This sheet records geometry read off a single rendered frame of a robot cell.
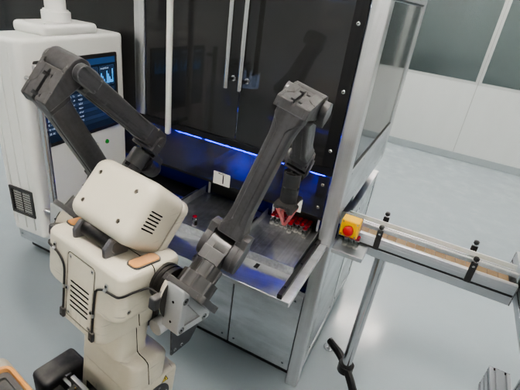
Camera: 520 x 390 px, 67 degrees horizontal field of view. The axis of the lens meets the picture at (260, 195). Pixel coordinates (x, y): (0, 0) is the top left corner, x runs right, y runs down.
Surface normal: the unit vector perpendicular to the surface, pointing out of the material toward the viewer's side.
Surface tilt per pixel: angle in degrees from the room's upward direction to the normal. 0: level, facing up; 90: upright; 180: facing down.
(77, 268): 82
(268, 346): 90
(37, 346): 0
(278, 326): 90
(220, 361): 0
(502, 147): 90
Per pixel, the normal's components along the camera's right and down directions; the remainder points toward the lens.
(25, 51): 0.92, 0.28
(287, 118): -0.32, 0.19
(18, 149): -0.38, 0.39
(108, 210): -0.35, -0.36
